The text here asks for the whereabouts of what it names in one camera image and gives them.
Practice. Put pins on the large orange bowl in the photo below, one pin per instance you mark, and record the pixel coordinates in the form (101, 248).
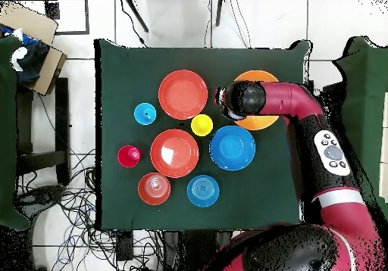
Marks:
(257, 123)

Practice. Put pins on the large blue bowl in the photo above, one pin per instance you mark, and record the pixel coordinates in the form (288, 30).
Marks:
(232, 148)

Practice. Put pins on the blue cup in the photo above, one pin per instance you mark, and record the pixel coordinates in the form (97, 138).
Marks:
(145, 114)

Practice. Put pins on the red cup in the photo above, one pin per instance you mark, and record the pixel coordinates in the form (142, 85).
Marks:
(129, 156)

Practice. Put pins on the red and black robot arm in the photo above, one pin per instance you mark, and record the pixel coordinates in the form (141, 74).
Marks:
(333, 177)

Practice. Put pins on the yellow cup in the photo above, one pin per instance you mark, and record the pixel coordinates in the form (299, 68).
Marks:
(202, 125)

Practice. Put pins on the wide red-orange bowl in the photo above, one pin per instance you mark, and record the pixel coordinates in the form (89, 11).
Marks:
(174, 153)
(182, 94)

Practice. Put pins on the black tripod leg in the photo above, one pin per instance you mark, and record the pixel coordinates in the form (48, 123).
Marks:
(138, 16)
(219, 13)

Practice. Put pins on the dark green tablecloth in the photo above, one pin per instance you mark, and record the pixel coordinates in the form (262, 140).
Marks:
(130, 71)

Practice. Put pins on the small blue bowl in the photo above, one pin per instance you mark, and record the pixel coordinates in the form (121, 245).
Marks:
(203, 191)

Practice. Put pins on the small red-orange bowl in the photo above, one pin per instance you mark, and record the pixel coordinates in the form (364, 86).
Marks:
(154, 188)

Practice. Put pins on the green cloth side table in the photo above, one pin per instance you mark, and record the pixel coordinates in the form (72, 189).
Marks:
(369, 101)
(7, 131)

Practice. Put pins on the black stool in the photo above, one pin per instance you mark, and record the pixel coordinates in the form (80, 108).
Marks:
(62, 116)

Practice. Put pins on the black power strip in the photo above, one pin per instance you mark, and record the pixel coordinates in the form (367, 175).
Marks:
(125, 246)

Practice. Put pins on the blue and white cloth bundle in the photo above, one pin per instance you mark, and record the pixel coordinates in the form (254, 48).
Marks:
(30, 59)

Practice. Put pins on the cardboard box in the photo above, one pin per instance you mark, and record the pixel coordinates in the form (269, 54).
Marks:
(30, 19)

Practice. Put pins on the black metal frame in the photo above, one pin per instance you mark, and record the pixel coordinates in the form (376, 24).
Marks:
(52, 10)

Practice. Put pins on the black pedestal leg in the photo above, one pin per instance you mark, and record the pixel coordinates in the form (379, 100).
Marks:
(39, 196)

